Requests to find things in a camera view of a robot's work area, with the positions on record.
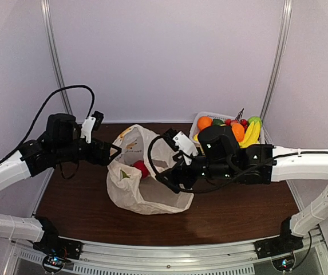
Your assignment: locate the right black cable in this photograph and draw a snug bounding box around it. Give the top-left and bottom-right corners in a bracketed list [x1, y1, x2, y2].
[148, 135, 239, 193]

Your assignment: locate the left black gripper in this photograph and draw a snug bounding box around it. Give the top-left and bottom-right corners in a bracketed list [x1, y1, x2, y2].
[54, 137, 121, 166]

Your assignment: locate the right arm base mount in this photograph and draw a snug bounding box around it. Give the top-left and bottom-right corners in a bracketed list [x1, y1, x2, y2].
[254, 236, 303, 273]

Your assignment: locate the yellow banana bunch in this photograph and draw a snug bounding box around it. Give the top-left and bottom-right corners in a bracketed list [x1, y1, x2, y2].
[239, 120, 262, 148]

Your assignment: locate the green apple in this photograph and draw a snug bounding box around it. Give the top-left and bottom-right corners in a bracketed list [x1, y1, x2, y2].
[248, 116, 262, 125]

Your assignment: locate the orange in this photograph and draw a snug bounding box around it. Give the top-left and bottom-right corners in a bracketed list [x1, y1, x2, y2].
[231, 123, 245, 142]
[197, 116, 212, 131]

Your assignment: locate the beige plastic bag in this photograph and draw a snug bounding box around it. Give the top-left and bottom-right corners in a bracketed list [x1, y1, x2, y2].
[106, 124, 194, 215]

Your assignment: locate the red apple in bag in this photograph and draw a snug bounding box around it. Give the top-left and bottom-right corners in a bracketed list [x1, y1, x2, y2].
[132, 160, 149, 179]

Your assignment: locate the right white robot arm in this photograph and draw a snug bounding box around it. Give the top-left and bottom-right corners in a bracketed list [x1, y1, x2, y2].
[149, 125, 328, 253]

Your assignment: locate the aluminium front rail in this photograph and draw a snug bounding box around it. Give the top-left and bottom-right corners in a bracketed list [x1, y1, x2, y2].
[3, 226, 328, 275]

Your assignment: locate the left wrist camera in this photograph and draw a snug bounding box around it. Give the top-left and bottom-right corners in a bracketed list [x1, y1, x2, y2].
[80, 111, 104, 144]

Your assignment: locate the orange in basket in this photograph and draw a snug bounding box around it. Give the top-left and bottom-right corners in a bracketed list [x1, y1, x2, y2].
[197, 116, 212, 131]

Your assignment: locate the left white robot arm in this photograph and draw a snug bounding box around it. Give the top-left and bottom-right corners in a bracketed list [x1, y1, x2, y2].
[0, 112, 121, 254]

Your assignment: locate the right aluminium corner post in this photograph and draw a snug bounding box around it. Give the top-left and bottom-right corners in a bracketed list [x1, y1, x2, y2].
[258, 0, 293, 124]

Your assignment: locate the aluminium corner post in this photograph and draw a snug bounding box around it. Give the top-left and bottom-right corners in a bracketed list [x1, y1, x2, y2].
[258, 0, 293, 124]
[40, 0, 77, 128]

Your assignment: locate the white plastic basket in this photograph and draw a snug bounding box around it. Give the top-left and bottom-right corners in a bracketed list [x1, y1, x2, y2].
[188, 111, 266, 147]

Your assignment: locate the left aluminium corner post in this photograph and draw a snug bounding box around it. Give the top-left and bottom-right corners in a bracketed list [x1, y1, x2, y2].
[40, 0, 77, 128]

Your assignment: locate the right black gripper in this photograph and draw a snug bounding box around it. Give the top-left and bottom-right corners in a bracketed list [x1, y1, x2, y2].
[155, 147, 236, 194]

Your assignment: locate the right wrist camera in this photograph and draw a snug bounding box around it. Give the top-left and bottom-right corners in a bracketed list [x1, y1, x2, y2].
[163, 128, 199, 166]

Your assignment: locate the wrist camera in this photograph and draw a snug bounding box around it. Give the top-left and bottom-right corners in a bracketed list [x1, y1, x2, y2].
[80, 111, 104, 144]
[163, 128, 199, 166]

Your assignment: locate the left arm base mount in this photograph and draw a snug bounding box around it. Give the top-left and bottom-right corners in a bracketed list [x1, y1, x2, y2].
[31, 234, 82, 274]

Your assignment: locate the black cable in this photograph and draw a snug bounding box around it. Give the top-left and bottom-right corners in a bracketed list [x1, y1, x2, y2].
[0, 84, 96, 172]
[148, 135, 239, 193]

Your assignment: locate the green lime in basket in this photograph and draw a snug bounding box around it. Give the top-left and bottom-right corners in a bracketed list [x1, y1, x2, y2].
[212, 119, 225, 125]

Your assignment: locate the left black cable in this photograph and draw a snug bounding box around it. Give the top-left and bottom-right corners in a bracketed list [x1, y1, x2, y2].
[0, 84, 96, 172]

